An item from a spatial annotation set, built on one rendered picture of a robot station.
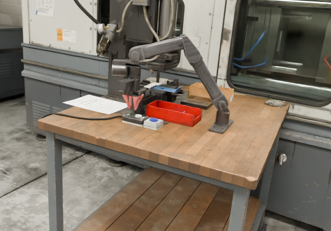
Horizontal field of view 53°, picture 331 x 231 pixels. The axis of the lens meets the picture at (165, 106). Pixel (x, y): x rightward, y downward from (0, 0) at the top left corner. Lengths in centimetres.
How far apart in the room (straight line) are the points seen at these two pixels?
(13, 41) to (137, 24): 325
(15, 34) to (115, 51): 312
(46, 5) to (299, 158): 243
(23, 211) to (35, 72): 140
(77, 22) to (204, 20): 116
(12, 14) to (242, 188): 629
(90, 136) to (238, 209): 65
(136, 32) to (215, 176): 94
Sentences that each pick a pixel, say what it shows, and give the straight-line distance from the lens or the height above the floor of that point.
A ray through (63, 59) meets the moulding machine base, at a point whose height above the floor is 89.
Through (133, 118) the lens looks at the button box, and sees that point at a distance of 154.
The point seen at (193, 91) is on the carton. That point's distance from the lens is 205.
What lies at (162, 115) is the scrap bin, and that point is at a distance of 161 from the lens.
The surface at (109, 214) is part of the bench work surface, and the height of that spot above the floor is 22.
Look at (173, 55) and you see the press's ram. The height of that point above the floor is 118.
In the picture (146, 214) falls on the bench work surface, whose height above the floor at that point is 22.
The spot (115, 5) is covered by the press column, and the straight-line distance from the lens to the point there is 190.
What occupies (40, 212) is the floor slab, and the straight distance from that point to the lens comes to 257.
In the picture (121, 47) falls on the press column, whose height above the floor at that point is 119.
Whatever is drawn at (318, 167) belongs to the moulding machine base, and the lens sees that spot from 239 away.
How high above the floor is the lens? 145
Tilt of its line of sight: 17 degrees down
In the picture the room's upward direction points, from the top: 4 degrees clockwise
